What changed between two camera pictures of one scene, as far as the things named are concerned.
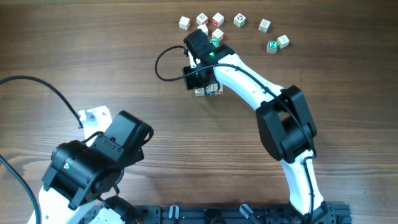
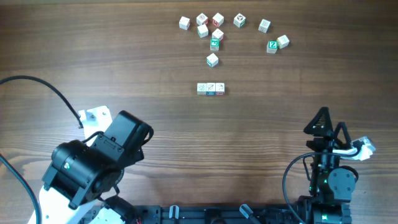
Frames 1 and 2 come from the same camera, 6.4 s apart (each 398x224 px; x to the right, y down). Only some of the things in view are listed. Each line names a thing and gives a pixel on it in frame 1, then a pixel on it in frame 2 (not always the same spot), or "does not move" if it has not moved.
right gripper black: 190,83 -> 329,141
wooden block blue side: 210,89 does not move
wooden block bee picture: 185,23 does not move
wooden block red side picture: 216,88 does not move
